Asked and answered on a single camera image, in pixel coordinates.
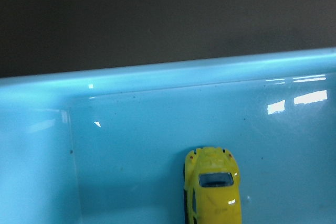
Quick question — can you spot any yellow beetle toy car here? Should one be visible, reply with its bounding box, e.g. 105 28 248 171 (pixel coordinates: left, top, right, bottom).
183 146 243 223

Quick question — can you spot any light blue plastic bin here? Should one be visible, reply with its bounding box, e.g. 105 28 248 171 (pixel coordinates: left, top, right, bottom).
1 48 335 223

